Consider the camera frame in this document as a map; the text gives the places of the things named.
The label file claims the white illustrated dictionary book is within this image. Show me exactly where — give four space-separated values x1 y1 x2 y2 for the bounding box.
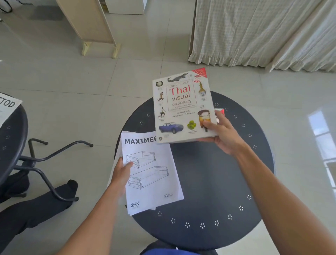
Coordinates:
152 69 220 144

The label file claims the person's right hand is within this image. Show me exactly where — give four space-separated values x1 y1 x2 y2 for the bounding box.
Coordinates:
198 110 252 157

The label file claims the person's left hand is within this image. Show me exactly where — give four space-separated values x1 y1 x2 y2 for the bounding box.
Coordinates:
110 157 134 196

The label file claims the white paper with black print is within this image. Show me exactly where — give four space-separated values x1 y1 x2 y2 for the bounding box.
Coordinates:
0 92 23 129

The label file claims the light wooden board stand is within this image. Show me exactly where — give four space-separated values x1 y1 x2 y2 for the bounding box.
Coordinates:
56 0 121 60

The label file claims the person's left forearm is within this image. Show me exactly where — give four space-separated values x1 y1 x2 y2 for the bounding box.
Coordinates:
56 184 126 255

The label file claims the white textured curtain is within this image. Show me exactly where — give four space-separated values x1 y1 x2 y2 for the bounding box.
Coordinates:
188 0 336 73

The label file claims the person's black-clad leg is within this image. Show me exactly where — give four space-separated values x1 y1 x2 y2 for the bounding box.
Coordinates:
0 180 79 253

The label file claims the person's blue clothing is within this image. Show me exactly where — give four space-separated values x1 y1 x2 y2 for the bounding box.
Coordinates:
141 240 219 255

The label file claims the red and white book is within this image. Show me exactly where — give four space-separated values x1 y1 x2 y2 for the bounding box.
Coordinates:
214 108 226 124

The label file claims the person's right forearm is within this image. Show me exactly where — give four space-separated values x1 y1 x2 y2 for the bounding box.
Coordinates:
234 144 336 255

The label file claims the black round metal table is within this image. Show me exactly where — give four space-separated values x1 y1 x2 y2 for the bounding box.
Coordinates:
0 92 94 203

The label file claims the white paper sheet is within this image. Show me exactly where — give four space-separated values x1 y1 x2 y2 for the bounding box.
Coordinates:
107 131 157 216

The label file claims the white assembly manual booklet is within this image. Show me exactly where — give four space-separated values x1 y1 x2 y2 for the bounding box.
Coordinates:
120 130 184 216

